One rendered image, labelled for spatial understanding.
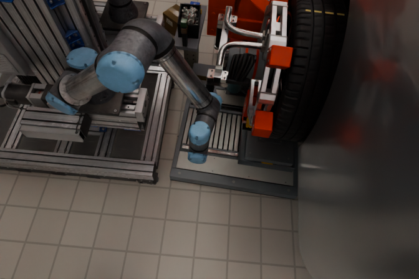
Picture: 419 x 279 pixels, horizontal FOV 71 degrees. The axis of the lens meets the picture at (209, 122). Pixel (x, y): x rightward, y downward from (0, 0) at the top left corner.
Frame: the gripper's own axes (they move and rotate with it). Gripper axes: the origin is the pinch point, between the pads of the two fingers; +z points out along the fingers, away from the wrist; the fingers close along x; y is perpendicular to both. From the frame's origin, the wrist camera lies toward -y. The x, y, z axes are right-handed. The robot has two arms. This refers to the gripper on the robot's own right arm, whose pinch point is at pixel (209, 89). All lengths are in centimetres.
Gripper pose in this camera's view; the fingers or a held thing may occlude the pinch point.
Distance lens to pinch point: 132.4
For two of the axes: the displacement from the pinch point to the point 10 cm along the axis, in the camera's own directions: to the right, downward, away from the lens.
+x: -9.9, -1.5, 0.3
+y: 0.5, -4.9, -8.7
